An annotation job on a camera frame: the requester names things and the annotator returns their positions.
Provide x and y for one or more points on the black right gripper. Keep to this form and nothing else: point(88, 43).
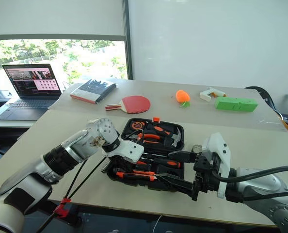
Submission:
point(205, 174)

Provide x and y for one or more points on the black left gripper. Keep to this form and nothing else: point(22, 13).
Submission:
point(121, 160)

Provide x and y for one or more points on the black orange utility knife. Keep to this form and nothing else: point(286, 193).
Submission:
point(132, 176)

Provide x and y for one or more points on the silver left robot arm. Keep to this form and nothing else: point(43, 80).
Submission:
point(68, 150)

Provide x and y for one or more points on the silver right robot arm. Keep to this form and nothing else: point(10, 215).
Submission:
point(267, 191)

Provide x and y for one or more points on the black tool case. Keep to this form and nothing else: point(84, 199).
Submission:
point(134, 186)

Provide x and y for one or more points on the black electrical tape roll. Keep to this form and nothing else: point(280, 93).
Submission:
point(196, 148)

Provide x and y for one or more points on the orange black tape measure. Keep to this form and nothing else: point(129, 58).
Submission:
point(138, 125)

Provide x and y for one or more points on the red table tennis paddle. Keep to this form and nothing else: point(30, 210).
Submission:
point(136, 104)

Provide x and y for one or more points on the orange fruit toy green leaf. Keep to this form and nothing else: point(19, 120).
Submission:
point(182, 96)

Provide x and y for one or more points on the white glue gun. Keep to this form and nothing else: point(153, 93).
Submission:
point(205, 94)

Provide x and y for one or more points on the green rectangular block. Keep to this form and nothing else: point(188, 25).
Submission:
point(236, 104)

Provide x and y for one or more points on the black office chair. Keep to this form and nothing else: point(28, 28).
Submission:
point(265, 93)

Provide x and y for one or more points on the black open laptop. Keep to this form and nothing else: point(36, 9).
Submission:
point(35, 87)

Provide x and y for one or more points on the white roller blind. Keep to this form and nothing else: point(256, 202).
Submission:
point(56, 17)

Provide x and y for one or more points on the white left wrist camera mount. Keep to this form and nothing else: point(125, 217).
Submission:
point(130, 150)

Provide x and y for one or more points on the dark window frame post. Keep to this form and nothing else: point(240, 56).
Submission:
point(129, 43)

